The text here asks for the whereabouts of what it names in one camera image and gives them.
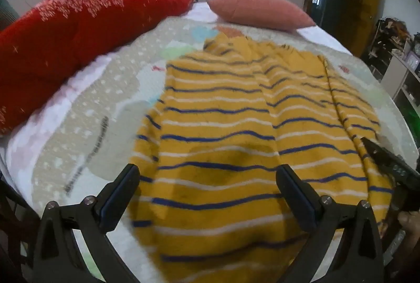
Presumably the green object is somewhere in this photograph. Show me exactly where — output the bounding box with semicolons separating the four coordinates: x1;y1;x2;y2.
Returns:
402;103;420;139

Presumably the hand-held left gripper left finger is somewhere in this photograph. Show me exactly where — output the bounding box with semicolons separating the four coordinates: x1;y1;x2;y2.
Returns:
32;164;141;283

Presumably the yellow striped sweater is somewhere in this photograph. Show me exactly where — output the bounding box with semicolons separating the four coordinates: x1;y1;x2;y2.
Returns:
129;34;394;283

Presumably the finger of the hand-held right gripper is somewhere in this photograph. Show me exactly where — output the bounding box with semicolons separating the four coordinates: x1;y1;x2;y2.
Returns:
360;137;420;187

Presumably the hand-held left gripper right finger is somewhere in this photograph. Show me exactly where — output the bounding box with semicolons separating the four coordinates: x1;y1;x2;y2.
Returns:
276;164;384;283

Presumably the red quilt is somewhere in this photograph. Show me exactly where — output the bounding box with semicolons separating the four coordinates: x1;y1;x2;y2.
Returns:
0;0;197;136

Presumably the cluttered storage shelf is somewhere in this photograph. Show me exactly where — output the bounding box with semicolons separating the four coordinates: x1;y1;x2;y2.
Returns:
364;17;420;113

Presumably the pink pillow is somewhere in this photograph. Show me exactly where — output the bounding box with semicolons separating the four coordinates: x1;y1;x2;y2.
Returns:
207;0;316;33

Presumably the person's right hand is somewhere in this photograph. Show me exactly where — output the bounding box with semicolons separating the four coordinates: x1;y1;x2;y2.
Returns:
398;211;420;239

